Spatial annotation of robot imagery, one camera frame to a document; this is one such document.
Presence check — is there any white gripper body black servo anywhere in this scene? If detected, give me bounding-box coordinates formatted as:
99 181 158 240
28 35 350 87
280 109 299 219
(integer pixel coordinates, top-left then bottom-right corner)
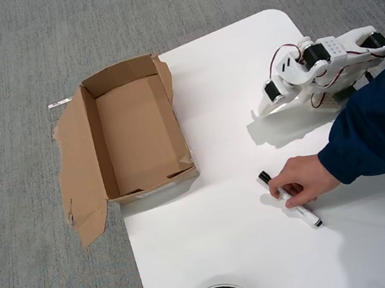
261 72 301 107

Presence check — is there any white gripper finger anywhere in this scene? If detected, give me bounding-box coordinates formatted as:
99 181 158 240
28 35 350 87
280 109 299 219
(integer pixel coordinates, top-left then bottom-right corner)
254 84 271 115
256 93 303 119

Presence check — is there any white marker pen black cap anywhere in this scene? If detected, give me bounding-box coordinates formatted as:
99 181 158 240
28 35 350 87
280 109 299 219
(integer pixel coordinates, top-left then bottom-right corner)
257 164 325 237

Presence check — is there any forearm in dark blue sleeve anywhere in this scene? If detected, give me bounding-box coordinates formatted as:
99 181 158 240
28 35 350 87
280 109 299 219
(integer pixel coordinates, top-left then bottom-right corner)
304 38 385 188

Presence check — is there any open brown cardboard box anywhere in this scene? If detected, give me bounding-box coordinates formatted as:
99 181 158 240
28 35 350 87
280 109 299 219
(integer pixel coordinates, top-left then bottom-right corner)
43 49 209 251

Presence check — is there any person's bare hand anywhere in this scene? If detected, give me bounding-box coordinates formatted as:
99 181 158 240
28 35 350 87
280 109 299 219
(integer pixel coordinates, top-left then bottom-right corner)
264 150 344 212

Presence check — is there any white paper strip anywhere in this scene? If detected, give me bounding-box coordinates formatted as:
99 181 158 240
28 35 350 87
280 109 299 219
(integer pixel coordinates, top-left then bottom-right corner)
47 98 75 109

